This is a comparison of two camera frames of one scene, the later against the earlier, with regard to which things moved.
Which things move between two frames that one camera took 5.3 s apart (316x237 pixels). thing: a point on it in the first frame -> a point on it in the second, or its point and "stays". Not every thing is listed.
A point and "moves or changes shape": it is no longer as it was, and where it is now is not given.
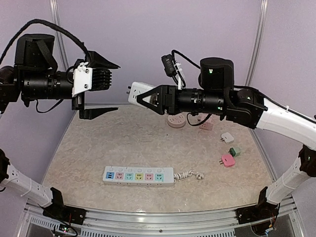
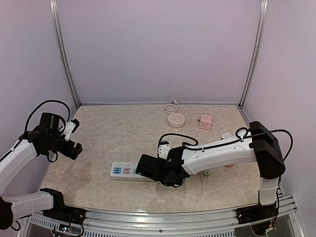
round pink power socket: (176, 121) stays
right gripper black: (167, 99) -> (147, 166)
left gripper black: (88, 113) -> (67, 151)
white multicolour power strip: (139, 176) moves or changes shape
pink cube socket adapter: (208, 125) stays
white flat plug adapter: (227, 138) stays
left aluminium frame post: (54, 9) stays
